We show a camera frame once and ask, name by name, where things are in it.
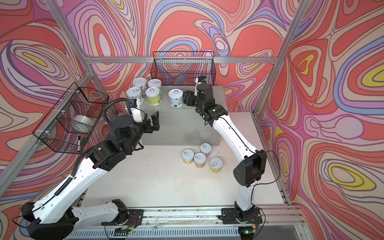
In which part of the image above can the blue label can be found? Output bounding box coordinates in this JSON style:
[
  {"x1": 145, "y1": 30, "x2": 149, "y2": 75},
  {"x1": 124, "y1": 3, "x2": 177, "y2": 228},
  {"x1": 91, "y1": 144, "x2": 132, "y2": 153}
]
[{"x1": 168, "y1": 89, "x2": 184, "y2": 108}]

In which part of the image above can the teal label can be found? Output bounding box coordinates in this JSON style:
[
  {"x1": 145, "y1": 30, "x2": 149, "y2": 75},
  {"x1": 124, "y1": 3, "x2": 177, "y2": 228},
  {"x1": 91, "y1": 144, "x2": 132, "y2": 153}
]
[{"x1": 126, "y1": 87, "x2": 145, "y2": 106}]

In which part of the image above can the light blue can front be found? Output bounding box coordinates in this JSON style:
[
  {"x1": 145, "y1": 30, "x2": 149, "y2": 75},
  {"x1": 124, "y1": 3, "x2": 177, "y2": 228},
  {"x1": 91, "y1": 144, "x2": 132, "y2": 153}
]
[{"x1": 148, "y1": 79, "x2": 162, "y2": 90}]

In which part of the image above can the pink label can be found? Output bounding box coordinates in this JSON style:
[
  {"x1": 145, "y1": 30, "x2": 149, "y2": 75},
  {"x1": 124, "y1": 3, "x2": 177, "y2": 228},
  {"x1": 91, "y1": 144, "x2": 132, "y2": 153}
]
[{"x1": 133, "y1": 78, "x2": 148, "y2": 93}]

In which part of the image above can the yellow green label can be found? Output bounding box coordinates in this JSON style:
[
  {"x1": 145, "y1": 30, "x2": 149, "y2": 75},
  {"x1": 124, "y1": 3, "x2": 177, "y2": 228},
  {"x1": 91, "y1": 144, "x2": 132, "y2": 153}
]
[{"x1": 182, "y1": 149, "x2": 195, "y2": 165}]

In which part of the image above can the orange label can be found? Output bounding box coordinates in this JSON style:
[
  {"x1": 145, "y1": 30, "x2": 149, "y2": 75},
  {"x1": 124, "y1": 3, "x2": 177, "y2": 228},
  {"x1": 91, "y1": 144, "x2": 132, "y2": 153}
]
[{"x1": 194, "y1": 153, "x2": 207, "y2": 168}]

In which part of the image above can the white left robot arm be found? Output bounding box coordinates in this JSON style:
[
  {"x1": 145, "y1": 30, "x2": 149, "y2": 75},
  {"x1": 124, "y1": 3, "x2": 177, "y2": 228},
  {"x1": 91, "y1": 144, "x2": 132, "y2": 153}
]
[{"x1": 21, "y1": 112, "x2": 160, "y2": 240}]

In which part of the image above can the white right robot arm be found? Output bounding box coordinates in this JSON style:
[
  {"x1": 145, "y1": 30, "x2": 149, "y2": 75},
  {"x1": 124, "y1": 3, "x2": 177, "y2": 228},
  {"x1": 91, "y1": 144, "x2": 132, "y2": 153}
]
[{"x1": 183, "y1": 83, "x2": 267, "y2": 223}]

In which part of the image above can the grey metal cabinet box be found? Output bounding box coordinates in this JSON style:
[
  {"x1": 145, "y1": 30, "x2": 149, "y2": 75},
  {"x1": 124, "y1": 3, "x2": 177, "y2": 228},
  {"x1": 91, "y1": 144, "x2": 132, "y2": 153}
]
[{"x1": 140, "y1": 86, "x2": 222, "y2": 146}]

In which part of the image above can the black marker pen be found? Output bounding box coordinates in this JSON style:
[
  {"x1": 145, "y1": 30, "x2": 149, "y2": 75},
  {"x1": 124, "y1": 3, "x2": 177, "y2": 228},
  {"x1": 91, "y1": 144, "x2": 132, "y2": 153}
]
[{"x1": 77, "y1": 135, "x2": 82, "y2": 153}]

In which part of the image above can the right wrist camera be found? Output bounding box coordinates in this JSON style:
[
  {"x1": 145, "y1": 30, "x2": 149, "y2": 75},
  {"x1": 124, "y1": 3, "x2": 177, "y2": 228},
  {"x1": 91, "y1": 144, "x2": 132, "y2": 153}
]
[{"x1": 195, "y1": 76, "x2": 207, "y2": 87}]

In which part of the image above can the black wire basket back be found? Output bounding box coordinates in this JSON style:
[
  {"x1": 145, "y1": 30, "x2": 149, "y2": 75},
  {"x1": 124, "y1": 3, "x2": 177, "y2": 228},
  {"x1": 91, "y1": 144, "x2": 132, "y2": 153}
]
[{"x1": 151, "y1": 51, "x2": 216, "y2": 86}]

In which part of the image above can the black wire basket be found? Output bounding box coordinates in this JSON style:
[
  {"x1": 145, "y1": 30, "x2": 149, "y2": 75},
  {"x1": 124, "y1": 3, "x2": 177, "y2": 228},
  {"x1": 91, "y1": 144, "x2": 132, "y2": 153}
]
[
  {"x1": 151, "y1": 51, "x2": 216, "y2": 86},
  {"x1": 33, "y1": 83, "x2": 109, "y2": 154}
]

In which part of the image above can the black wire basket left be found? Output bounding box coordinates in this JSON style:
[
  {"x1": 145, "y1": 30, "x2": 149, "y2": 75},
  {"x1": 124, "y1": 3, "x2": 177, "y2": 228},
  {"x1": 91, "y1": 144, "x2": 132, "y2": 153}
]
[{"x1": 33, "y1": 83, "x2": 109, "y2": 154}]

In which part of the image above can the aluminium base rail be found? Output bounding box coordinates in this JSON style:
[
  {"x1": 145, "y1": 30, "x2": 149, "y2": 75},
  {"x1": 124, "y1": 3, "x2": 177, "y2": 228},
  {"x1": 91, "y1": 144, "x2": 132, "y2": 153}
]
[{"x1": 67, "y1": 206, "x2": 314, "y2": 240}]

